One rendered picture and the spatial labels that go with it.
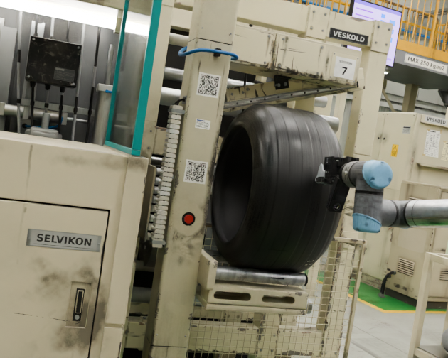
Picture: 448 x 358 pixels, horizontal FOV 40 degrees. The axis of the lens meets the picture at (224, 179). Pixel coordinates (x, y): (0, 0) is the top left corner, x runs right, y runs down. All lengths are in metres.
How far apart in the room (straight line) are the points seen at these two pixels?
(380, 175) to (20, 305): 0.93
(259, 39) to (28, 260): 1.39
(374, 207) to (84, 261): 0.77
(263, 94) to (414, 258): 4.32
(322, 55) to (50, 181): 1.46
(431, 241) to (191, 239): 4.60
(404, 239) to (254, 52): 4.58
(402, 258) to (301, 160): 4.83
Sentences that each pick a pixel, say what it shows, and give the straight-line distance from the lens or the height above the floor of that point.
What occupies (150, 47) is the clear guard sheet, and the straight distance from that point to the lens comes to 1.32.
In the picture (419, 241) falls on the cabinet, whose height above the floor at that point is 0.66.
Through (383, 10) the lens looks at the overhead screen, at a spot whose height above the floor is 2.83.
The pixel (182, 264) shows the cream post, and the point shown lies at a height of 0.90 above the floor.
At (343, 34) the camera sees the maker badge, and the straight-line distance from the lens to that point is 2.89.
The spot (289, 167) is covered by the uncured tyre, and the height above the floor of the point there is 1.28.
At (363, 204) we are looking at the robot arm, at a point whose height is 1.22.
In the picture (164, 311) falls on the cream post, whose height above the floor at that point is 0.74.
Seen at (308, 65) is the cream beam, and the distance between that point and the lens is 2.46.
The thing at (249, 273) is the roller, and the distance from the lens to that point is 2.07.
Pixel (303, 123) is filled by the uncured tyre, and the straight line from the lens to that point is 2.05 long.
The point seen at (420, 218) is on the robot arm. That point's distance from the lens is 1.69.
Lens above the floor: 1.32
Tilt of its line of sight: 3 degrees down
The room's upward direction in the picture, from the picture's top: 9 degrees clockwise
